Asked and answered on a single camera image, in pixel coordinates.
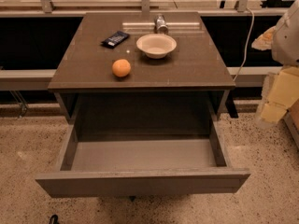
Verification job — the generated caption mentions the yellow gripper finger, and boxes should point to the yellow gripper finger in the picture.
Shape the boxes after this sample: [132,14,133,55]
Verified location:
[251,26,276,50]
[255,66,299,129]

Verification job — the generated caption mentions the orange fruit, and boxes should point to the orange fruit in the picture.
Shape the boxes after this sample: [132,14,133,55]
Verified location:
[112,59,131,77]

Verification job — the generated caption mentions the white paper bowl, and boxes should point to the white paper bowl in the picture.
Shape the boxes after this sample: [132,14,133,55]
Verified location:
[136,34,177,59]

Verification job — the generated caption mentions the grey cabinet with countertop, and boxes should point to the grey cabinet with countertop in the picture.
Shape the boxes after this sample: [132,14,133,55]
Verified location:
[49,12,235,117]

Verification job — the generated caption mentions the silver metal can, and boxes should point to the silver metal can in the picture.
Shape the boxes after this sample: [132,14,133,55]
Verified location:
[154,14,168,35]

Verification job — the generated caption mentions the black object on floor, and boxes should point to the black object on floor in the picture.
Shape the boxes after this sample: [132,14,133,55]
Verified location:
[49,215,59,224]

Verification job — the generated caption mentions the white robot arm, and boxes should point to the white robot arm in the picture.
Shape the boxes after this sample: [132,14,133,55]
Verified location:
[251,0,299,128]

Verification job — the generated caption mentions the white cable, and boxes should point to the white cable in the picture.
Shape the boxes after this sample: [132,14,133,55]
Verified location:
[232,7,256,82]

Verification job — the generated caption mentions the open grey top drawer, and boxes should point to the open grey top drawer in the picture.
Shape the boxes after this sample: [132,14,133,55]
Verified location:
[36,101,250,198]

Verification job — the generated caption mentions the dark blue snack packet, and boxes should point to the dark blue snack packet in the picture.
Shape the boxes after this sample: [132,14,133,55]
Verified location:
[101,31,130,49]

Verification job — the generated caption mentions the metal railing frame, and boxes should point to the metal railing frame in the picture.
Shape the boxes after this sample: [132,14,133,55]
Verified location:
[0,0,299,17]

